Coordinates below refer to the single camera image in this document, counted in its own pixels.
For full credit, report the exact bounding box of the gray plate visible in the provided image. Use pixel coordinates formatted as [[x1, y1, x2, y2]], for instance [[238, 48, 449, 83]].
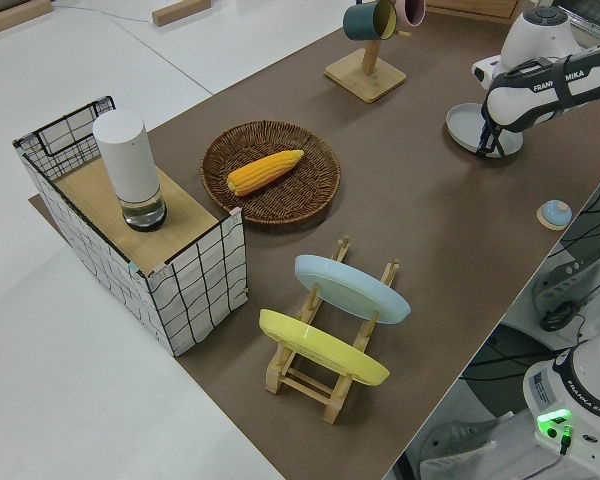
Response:
[[445, 102, 525, 160]]

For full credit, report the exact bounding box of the light blue plate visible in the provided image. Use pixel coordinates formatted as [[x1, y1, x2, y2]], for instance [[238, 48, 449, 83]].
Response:
[[294, 254, 412, 325]]

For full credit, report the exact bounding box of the yellow plate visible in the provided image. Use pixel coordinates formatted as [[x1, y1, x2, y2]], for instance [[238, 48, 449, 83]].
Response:
[[258, 308, 392, 387]]

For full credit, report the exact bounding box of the wooden plate rack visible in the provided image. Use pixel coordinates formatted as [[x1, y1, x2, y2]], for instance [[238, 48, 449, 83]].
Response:
[[264, 235, 401, 425]]

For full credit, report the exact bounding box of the small blue dome knob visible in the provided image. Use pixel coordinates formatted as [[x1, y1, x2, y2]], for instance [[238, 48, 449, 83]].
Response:
[[536, 199, 574, 231]]

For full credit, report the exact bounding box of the brown table mat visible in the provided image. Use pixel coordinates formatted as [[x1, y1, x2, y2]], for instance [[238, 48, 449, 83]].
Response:
[[27, 0, 600, 480]]

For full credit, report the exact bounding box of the wooden cabinet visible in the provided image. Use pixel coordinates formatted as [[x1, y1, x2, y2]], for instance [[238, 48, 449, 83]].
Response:
[[424, 0, 524, 21]]

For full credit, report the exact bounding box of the wooden mug tree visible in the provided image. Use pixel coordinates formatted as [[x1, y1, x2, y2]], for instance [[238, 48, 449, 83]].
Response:
[[323, 0, 412, 105]]

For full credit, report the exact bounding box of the pink mug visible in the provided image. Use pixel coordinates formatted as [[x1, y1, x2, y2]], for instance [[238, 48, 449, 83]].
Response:
[[397, 0, 426, 29]]

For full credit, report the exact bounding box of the white toaster oven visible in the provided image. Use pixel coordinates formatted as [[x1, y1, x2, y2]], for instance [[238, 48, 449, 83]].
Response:
[[549, 0, 600, 41]]

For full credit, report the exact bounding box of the dark teal mug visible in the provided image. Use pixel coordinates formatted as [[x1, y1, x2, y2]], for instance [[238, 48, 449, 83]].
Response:
[[343, 0, 399, 41]]

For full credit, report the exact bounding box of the brown wicker basket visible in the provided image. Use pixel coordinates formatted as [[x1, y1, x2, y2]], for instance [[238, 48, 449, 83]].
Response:
[[200, 119, 342, 225]]

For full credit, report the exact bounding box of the yellow corn cob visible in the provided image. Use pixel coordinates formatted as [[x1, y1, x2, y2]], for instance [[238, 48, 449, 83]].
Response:
[[226, 149, 305, 197]]

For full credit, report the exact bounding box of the wooden block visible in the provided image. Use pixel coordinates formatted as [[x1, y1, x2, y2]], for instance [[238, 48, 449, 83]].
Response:
[[0, 0, 51, 36], [152, 0, 211, 26]]

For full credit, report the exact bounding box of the white cylindrical bottle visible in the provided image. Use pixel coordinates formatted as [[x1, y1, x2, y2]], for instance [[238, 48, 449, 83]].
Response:
[[92, 110, 169, 232]]

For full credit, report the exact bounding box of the black coiled cable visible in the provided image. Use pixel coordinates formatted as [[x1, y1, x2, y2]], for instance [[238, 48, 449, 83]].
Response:
[[538, 298, 589, 334]]

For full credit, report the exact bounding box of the black base cable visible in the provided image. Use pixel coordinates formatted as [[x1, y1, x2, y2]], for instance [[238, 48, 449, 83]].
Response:
[[539, 422, 577, 480]]

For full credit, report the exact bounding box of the wire grid shelf box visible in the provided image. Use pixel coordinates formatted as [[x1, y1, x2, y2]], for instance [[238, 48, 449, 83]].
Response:
[[12, 94, 249, 357]]

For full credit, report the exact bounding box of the thin light wire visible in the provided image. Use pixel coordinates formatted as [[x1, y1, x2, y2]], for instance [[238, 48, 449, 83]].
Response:
[[54, 0, 154, 24]]

